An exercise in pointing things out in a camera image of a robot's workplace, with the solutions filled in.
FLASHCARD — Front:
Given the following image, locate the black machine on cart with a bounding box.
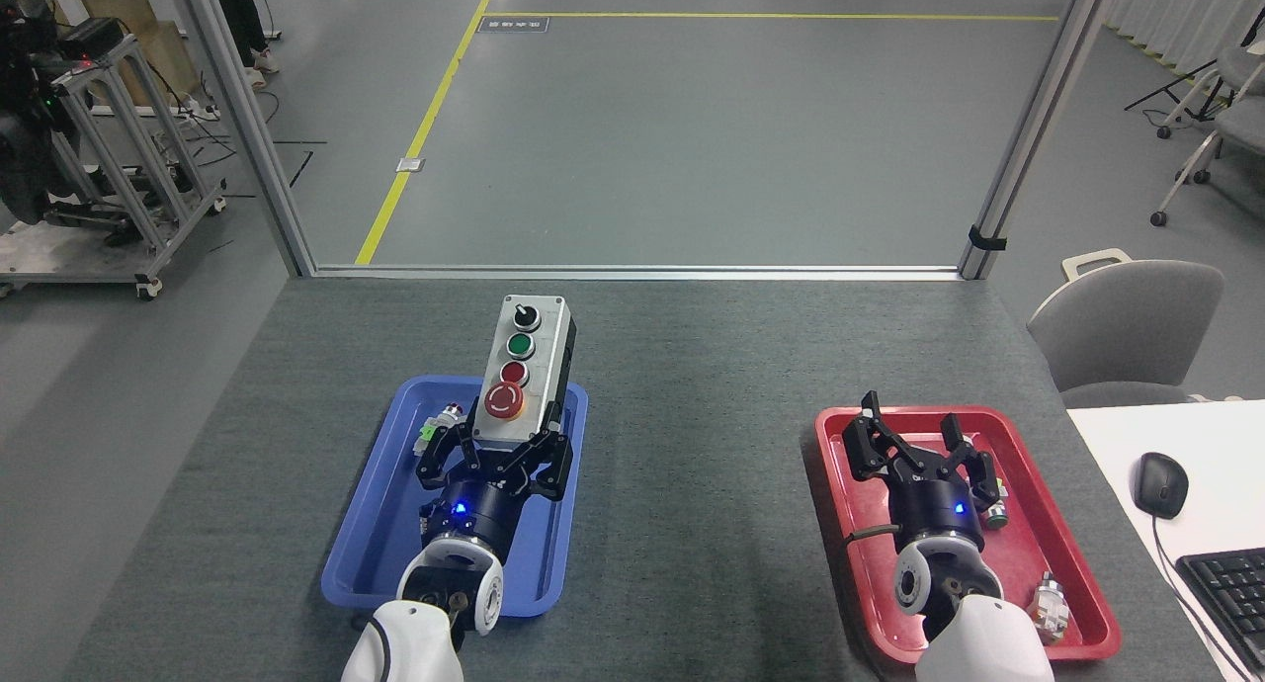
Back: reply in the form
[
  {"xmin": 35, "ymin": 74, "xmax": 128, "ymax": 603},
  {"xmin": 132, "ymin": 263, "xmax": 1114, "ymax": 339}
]
[{"xmin": 0, "ymin": 0, "xmax": 129, "ymax": 230}]

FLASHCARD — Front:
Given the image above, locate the silver table edge rail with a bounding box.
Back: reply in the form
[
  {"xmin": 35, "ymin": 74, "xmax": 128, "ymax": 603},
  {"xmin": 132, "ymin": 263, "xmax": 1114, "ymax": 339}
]
[{"xmin": 311, "ymin": 264, "xmax": 965, "ymax": 282}]

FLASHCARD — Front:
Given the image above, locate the brown cardboard box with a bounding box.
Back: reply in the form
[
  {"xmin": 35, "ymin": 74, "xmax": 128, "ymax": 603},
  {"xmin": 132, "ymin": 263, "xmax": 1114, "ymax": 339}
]
[{"xmin": 54, "ymin": 0, "xmax": 191, "ymax": 110}]

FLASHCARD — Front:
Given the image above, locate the black keyboard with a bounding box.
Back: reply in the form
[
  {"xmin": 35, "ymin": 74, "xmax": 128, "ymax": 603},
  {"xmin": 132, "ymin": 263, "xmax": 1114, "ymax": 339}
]
[{"xmin": 1174, "ymin": 549, "xmax": 1265, "ymax": 678}]

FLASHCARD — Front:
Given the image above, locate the white curtain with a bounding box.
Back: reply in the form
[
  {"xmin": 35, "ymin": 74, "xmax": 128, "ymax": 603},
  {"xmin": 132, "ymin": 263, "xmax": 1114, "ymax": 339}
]
[{"xmin": 1102, "ymin": 0, "xmax": 1265, "ymax": 82}]

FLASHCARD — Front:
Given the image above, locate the grey control box with buttons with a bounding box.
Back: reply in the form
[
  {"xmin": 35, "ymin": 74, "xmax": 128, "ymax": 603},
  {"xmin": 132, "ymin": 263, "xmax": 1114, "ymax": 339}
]
[{"xmin": 470, "ymin": 295, "xmax": 577, "ymax": 453}]

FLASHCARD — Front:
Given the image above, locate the silver aluminium post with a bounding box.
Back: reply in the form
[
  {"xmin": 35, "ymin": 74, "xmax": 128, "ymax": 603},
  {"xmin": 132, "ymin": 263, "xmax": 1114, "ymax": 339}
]
[
  {"xmin": 957, "ymin": 0, "xmax": 1118, "ymax": 281},
  {"xmin": 173, "ymin": 0, "xmax": 317, "ymax": 278}
]

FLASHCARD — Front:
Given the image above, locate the grey office chair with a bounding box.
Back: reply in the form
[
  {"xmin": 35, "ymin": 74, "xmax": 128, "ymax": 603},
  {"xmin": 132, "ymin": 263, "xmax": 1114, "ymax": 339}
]
[{"xmin": 1026, "ymin": 249, "xmax": 1226, "ymax": 408}]

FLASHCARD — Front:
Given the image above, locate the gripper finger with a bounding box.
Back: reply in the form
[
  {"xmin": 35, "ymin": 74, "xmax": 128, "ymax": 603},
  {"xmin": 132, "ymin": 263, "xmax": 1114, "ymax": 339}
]
[
  {"xmin": 413, "ymin": 427, "xmax": 485, "ymax": 492},
  {"xmin": 840, "ymin": 392, "xmax": 926, "ymax": 483},
  {"xmin": 929, "ymin": 414, "xmax": 1001, "ymax": 511},
  {"xmin": 494, "ymin": 400, "xmax": 574, "ymax": 502}
]

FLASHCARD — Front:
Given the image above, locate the black tripod stand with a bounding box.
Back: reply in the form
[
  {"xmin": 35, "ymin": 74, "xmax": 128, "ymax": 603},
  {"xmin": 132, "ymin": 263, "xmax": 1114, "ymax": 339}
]
[{"xmin": 1124, "ymin": 10, "xmax": 1265, "ymax": 120}]

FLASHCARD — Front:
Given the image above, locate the black mouse cable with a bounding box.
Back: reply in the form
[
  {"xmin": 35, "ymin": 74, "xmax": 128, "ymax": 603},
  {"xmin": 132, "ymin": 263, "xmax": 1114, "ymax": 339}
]
[{"xmin": 1149, "ymin": 516, "xmax": 1248, "ymax": 682}]

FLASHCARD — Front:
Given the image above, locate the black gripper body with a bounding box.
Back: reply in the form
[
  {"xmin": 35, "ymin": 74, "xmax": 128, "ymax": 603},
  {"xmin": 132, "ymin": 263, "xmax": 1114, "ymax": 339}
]
[
  {"xmin": 887, "ymin": 478, "xmax": 987, "ymax": 554},
  {"xmin": 420, "ymin": 474, "xmax": 535, "ymax": 562}
]

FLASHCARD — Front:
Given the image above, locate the aluminium frame cart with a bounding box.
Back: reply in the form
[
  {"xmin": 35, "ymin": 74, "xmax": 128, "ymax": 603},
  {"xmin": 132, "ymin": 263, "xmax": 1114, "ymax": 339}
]
[{"xmin": 0, "ymin": 35, "xmax": 228, "ymax": 302}]

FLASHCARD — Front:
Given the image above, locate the grey chair with white legs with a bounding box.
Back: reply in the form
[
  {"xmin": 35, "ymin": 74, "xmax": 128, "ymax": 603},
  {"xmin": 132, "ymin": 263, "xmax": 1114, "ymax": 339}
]
[
  {"xmin": 1149, "ymin": 97, "xmax": 1265, "ymax": 228},
  {"xmin": 1156, "ymin": 44, "xmax": 1265, "ymax": 139}
]

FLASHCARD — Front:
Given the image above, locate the red plastic tray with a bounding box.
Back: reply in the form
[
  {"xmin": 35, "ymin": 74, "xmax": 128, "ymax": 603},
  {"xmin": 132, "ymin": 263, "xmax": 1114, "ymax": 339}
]
[{"xmin": 814, "ymin": 405, "xmax": 1123, "ymax": 665}]

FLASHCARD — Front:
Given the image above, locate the person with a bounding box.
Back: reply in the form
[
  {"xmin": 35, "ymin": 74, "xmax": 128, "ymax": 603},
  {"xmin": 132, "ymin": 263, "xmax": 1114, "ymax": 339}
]
[{"xmin": 208, "ymin": 0, "xmax": 283, "ymax": 92}]

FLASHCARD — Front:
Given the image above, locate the silver orange push button switch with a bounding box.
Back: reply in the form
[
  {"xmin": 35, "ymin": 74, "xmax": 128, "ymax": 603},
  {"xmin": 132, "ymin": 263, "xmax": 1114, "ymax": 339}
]
[{"xmin": 1026, "ymin": 571, "xmax": 1072, "ymax": 646}]

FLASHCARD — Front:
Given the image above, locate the blue plastic tray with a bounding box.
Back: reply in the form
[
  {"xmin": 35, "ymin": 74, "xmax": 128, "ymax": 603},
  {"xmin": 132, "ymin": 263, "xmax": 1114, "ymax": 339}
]
[{"xmin": 321, "ymin": 376, "xmax": 590, "ymax": 619}]

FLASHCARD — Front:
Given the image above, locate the black computer mouse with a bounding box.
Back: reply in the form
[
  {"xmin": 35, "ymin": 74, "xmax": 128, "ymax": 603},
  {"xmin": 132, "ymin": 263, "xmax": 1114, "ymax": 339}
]
[{"xmin": 1132, "ymin": 452, "xmax": 1190, "ymax": 521}]

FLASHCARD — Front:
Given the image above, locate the white desk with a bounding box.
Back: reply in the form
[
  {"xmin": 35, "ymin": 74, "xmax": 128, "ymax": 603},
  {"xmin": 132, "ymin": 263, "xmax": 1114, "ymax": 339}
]
[{"xmin": 1065, "ymin": 398, "xmax": 1265, "ymax": 682}]

